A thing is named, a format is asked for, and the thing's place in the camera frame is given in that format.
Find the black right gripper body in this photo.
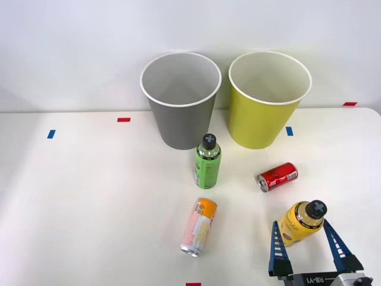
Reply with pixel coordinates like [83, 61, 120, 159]
[277, 269, 341, 286]

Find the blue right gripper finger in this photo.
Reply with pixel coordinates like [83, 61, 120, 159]
[323, 219, 365, 272]
[267, 220, 295, 278]

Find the yellow bottle with black cap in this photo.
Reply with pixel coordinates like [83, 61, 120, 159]
[278, 200, 327, 248]

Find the red drink can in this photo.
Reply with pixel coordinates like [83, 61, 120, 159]
[256, 162, 299, 194]

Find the orange and pink drink can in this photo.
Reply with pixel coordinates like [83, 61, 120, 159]
[180, 197, 218, 258]

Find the green bottle with black cap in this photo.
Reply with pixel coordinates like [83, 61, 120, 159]
[194, 133, 223, 189]

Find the yellow-green plastic waste bin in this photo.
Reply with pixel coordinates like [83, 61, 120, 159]
[228, 51, 313, 150]

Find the grey plastic waste bin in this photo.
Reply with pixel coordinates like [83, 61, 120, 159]
[139, 52, 223, 151]

